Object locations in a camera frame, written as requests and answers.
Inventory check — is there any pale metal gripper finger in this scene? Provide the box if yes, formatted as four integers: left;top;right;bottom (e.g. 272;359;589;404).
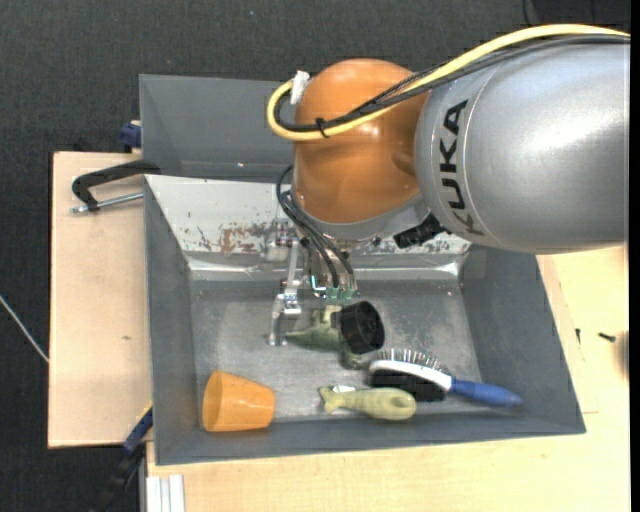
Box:
265;292;286;348
281;290;305;335

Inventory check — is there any grey metal bin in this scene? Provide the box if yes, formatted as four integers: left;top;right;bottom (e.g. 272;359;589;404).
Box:
137;73;587;466

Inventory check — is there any dark green camouflage toy fish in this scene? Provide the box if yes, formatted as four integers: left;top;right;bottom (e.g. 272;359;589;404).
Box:
285;305;374;371

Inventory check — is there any black ribbed round cap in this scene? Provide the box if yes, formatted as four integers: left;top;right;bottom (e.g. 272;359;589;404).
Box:
339;299;386;356

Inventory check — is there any orange plastic cup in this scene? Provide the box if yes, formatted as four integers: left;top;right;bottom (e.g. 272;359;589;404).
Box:
201;369;277;434

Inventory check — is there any pale green toy fish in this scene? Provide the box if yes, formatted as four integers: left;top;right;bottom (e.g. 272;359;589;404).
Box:
318;384;418;422

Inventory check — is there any pale wood board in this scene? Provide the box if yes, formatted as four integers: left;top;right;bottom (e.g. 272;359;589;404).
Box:
47;149;154;449

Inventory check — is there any black cylinder on white bracket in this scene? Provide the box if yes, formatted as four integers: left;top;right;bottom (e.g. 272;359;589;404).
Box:
392;214;447;251

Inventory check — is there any blue-handled white hair brush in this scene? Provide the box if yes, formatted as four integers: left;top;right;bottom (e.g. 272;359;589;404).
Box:
368;347;524;409

